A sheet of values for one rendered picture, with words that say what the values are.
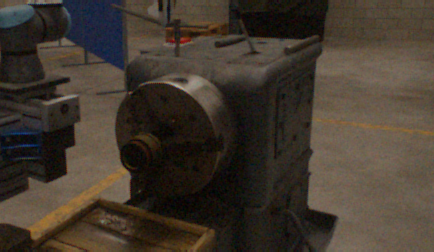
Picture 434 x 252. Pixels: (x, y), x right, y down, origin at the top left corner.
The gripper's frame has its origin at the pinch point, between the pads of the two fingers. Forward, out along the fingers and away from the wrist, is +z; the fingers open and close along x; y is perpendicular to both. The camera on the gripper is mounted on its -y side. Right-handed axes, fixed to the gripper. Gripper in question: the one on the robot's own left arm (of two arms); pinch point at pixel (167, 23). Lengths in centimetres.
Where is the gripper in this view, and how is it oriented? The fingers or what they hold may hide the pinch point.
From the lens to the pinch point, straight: 147.5
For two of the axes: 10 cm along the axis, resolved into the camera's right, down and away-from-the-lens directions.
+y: -8.5, -1.3, 5.0
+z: 0.1, 9.6, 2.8
